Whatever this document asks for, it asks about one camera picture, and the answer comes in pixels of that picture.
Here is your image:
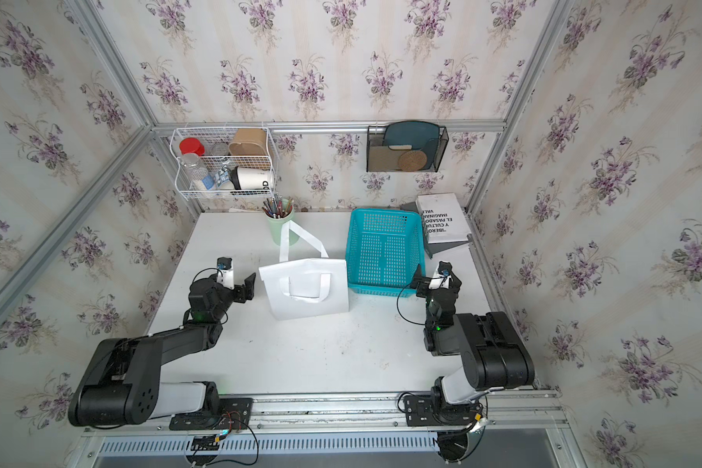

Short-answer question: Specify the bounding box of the white insulated delivery bag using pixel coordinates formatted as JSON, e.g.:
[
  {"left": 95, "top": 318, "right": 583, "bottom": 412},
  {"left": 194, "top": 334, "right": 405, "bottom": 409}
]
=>
[{"left": 259, "top": 220, "right": 350, "bottom": 321}]

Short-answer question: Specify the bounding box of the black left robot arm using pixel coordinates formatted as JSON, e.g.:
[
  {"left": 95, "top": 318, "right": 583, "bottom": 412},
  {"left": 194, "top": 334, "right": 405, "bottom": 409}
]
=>
[{"left": 67, "top": 273, "right": 257, "bottom": 429}]

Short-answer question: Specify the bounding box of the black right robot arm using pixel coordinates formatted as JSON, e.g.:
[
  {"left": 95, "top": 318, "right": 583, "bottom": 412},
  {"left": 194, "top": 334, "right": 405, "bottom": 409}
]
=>
[{"left": 411, "top": 261, "right": 535, "bottom": 410}]

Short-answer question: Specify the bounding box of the teal plastic basket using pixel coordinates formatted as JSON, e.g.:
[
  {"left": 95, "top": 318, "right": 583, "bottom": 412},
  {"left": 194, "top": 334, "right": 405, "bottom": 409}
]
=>
[{"left": 345, "top": 209, "right": 425, "bottom": 298}]

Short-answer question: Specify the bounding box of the white book black text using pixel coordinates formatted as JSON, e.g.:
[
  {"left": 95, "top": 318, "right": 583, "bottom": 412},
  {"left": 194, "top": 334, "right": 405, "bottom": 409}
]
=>
[{"left": 415, "top": 193, "right": 470, "bottom": 244}]

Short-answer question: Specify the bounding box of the green pencil cup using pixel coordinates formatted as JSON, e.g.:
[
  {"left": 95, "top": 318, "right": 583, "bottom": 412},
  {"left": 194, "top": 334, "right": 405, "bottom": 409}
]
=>
[{"left": 262, "top": 194, "right": 294, "bottom": 246}]

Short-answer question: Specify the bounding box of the white cylinder canister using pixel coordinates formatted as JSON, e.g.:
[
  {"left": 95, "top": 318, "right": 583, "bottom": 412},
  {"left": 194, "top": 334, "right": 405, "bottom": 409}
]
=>
[{"left": 230, "top": 166, "right": 275, "bottom": 191}]

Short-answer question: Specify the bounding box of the round cork coaster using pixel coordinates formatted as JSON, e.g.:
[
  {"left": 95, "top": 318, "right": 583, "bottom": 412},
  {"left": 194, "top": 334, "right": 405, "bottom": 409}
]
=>
[{"left": 397, "top": 150, "right": 428, "bottom": 172}]

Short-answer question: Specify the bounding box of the clear plastic bottle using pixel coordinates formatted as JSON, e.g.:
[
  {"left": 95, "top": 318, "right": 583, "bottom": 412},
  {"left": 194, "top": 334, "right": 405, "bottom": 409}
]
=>
[{"left": 181, "top": 153, "right": 215, "bottom": 191}]

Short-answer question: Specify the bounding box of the teal plate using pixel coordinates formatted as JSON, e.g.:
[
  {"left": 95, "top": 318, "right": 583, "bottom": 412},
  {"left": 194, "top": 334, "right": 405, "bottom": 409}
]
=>
[{"left": 383, "top": 120, "right": 441, "bottom": 150}]

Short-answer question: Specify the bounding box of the red lidded jar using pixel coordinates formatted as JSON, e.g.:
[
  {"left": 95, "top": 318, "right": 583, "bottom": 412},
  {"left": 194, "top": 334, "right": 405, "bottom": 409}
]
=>
[{"left": 179, "top": 138, "right": 206, "bottom": 157}]

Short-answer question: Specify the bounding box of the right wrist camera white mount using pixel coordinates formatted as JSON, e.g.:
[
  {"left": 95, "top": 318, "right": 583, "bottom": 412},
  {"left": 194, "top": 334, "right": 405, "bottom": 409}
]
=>
[{"left": 429, "top": 261, "right": 452, "bottom": 290}]

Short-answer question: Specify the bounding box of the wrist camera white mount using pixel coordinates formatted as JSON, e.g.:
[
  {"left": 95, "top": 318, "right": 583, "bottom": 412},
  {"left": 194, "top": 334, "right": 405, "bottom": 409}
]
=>
[
  {"left": 216, "top": 257, "right": 235, "bottom": 290},
  {"left": 429, "top": 261, "right": 452, "bottom": 290}
]

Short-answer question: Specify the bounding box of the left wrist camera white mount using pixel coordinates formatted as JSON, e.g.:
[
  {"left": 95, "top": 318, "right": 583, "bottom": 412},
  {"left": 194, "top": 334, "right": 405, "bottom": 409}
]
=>
[{"left": 216, "top": 257, "right": 235, "bottom": 290}]

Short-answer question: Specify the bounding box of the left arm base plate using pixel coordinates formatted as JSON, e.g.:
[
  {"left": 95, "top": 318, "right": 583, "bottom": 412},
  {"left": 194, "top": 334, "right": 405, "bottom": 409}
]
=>
[{"left": 169, "top": 398, "right": 254, "bottom": 431}]

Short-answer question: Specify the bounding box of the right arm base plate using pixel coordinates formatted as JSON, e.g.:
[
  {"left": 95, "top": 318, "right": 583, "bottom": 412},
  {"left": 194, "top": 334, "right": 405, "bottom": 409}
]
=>
[{"left": 396, "top": 392, "right": 485, "bottom": 427}]

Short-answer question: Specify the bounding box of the white wire wall basket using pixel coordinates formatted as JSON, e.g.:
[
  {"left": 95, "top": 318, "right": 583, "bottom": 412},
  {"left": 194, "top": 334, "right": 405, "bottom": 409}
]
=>
[{"left": 169, "top": 126, "right": 278, "bottom": 200}]

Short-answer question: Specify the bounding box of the black mesh wall holder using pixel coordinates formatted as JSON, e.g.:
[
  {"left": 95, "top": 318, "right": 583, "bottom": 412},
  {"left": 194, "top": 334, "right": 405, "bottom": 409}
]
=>
[{"left": 367, "top": 124, "right": 450, "bottom": 173}]

